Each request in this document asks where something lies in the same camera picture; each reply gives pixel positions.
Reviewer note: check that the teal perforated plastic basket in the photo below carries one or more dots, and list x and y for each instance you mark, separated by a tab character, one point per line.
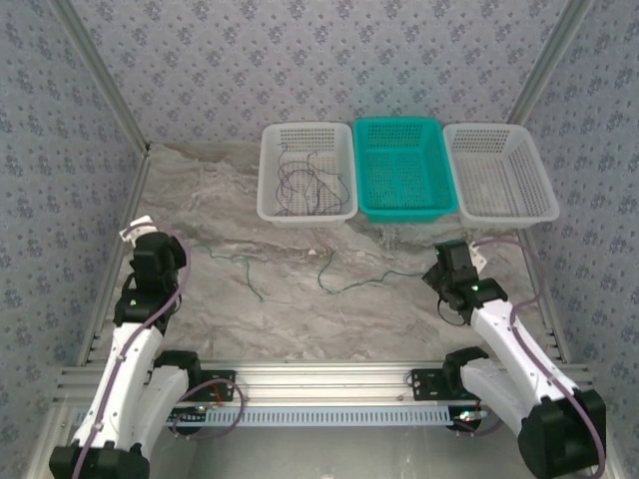
399	209

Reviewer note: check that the white perforated plastic basket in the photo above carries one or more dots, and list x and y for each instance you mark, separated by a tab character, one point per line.
269	209
544	199

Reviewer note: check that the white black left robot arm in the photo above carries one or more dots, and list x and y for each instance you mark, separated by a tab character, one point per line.
125	369

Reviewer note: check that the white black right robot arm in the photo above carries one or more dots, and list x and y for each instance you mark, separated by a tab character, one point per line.
519	349

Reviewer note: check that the small black controller board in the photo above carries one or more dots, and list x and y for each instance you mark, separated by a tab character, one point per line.
469	419
190	416

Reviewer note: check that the grey steel panel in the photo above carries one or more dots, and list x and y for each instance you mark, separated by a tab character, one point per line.
324	454

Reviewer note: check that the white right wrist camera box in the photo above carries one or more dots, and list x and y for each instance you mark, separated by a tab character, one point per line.
478	259

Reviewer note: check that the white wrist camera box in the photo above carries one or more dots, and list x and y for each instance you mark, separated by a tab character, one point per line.
478	259
137	227

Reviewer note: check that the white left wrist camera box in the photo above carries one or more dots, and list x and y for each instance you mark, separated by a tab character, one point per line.
137	227

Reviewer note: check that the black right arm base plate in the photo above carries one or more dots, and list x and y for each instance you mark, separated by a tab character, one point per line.
424	384

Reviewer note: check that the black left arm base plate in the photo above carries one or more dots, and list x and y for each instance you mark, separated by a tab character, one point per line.
207	375

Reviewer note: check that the aluminium mounting rail beam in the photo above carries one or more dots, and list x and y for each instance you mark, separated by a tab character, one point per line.
324	381

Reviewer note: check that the aluminium frame post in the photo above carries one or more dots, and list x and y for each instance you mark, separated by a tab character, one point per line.
549	60
106	75

